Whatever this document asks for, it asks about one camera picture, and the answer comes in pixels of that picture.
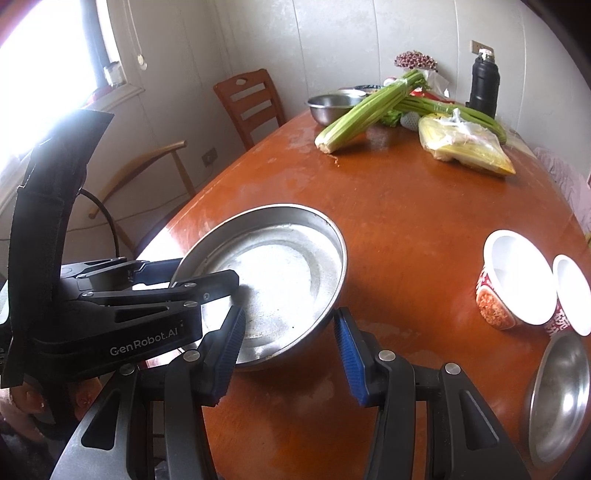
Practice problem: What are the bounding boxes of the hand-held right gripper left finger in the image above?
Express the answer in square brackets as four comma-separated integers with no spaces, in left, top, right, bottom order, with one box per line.
[48,305,247,480]

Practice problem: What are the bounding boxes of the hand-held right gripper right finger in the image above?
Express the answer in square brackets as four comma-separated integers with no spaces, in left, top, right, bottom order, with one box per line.
[333,307,532,480]

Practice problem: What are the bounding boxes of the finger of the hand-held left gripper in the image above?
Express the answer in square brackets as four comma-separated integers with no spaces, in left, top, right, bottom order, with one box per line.
[76,270,240,309]
[62,257,185,291]

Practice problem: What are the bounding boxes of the round metal pan plate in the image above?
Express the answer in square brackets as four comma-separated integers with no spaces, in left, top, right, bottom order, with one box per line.
[170,203,348,372]

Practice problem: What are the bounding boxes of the red instant noodle bowl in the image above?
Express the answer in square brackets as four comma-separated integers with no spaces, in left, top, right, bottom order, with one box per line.
[545,254,591,337]
[475,229,559,330]

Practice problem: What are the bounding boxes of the person's left hand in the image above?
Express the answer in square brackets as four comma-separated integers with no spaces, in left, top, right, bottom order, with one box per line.
[0,376,101,439]

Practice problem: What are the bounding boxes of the light wood armchair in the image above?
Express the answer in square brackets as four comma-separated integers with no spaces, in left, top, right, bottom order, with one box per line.
[89,140,197,245]

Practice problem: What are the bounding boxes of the brown slatted wooden chair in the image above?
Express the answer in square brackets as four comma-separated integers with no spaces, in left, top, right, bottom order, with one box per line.
[213,69,287,149]

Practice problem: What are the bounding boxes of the small stainless steel bowl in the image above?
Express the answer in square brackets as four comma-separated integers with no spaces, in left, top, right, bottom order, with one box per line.
[307,92,368,125]

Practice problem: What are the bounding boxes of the celery bunch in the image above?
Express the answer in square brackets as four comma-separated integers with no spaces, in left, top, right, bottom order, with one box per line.
[315,69,428,154]

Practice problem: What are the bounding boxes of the plastic bag of yellow food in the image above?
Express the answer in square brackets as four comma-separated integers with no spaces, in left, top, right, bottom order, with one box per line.
[418,108,517,177]

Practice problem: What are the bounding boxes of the long green vegetable bunch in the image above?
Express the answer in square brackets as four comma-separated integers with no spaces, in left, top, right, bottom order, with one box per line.
[392,95,509,141]

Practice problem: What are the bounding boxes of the light purple garment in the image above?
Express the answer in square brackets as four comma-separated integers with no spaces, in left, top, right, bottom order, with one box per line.
[533,148,591,232]

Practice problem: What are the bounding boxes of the clear plastic bag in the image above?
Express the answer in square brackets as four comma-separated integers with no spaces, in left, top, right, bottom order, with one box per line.
[425,69,451,99]

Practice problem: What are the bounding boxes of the black thermos bottle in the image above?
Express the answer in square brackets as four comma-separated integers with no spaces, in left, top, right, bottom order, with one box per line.
[466,48,499,121]

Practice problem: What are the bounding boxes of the black cable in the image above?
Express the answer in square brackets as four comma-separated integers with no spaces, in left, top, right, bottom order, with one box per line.
[79,187,127,259]

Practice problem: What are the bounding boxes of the white pull cord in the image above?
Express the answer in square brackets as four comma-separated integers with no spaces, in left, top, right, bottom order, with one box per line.
[124,0,148,70]

